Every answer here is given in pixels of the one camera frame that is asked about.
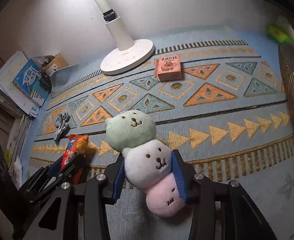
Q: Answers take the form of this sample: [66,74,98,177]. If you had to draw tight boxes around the white booklets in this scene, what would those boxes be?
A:
[0,50,41,119]

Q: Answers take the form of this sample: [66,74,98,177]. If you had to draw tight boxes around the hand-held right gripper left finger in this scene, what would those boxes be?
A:
[22,155,126,240]

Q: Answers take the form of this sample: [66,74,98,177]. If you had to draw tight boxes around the green tissue pack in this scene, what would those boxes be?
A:
[266,17,294,45]

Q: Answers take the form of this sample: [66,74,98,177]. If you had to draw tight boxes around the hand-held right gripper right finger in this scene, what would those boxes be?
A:
[171,150,277,240]

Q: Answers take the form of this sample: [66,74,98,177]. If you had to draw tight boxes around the pink orange cardboard box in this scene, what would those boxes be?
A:
[154,54,183,82]

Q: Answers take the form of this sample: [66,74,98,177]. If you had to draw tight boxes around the row of upright books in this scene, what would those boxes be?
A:
[0,87,25,118]

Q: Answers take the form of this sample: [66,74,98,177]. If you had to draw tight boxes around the three-ball dango plush toy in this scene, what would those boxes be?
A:
[105,109,184,217]

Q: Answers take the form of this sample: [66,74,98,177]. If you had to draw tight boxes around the bunch of pens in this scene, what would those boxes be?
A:
[34,55,55,67]

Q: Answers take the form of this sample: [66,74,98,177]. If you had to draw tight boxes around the black mesh pen holder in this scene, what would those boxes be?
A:
[38,70,52,88]

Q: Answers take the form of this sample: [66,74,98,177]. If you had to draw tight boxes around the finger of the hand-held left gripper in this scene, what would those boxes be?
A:
[61,154,86,181]
[18,155,70,196]

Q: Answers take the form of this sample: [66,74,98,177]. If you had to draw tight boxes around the white desk lamp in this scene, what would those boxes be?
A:
[82,0,155,75]

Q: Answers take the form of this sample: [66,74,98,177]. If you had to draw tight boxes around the stack of flat books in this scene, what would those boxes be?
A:
[4,115,34,178]

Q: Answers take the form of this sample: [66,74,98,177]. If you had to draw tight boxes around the brown mesh basket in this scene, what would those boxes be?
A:
[278,44,294,140]

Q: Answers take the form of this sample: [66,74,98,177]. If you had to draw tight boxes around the blue boxed book set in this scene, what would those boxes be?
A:
[19,59,50,107]

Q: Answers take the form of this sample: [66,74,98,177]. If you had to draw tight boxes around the orange snack packet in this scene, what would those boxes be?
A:
[61,134,90,184]

